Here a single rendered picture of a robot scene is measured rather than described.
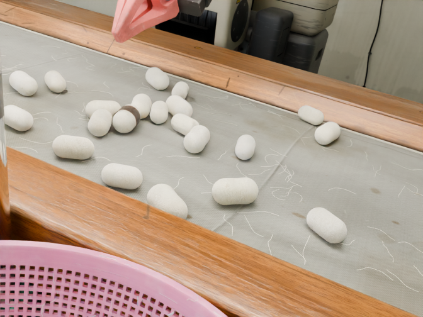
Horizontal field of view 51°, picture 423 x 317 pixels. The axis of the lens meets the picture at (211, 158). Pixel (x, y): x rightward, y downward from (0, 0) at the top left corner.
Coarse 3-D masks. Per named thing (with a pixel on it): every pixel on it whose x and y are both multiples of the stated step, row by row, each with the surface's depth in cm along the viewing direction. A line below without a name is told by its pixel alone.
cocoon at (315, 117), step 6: (300, 108) 52; (306, 108) 51; (312, 108) 51; (300, 114) 52; (306, 114) 51; (312, 114) 51; (318, 114) 50; (306, 120) 51; (312, 120) 51; (318, 120) 51
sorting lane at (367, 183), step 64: (64, 64) 55; (128, 64) 60; (64, 128) 40; (256, 128) 48; (128, 192) 33; (192, 192) 35; (320, 192) 38; (384, 192) 40; (320, 256) 30; (384, 256) 32
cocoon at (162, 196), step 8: (160, 184) 31; (152, 192) 31; (160, 192) 30; (168, 192) 30; (152, 200) 30; (160, 200) 30; (168, 200) 30; (176, 200) 30; (160, 208) 30; (168, 208) 29; (176, 208) 29; (184, 208) 30; (184, 216) 30
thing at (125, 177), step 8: (104, 168) 33; (112, 168) 33; (120, 168) 33; (128, 168) 33; (136, 168) 33; (104, 176) 33; (112, 176) 32; (120, 176) 32; (128, 176) 33; (136, 176) 33; (112, 184) 33; (120, 184) 33; (128, 184) 33; (136, 184) 33
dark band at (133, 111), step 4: (120, 108) 42; (124, 108) 41; (128, 108) 41; (132, 108) 42; (116, 112) 42; (132, 112) 41; (136, 112) 42; (136, 116) 41; (136, 120) 41; (136, 124) 42
